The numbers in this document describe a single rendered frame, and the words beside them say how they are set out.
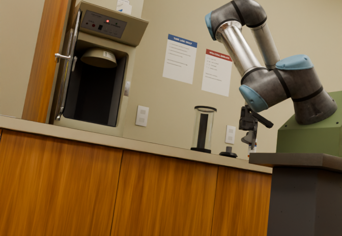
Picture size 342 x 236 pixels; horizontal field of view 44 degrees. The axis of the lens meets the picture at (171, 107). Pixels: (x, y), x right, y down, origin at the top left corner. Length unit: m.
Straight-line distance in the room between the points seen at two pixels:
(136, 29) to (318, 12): 1.87
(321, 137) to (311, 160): 0.13
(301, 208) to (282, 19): 1.97
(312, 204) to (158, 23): 1.57
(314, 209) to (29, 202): 0.96
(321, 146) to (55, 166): 0.93
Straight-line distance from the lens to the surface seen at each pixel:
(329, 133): 1.50
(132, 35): 2.01
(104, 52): 2.03
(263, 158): 1.55
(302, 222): 1.50
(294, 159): 1.46
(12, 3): 2.42
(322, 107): 1.57
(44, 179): 1.60
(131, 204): 1.71
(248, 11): 1.81
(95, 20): 1.95
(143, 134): 2.49
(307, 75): 1.54
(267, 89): 1.51
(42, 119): 1.79
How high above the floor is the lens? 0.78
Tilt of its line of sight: 10 degrees up
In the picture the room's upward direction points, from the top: 8 degrees clockwise
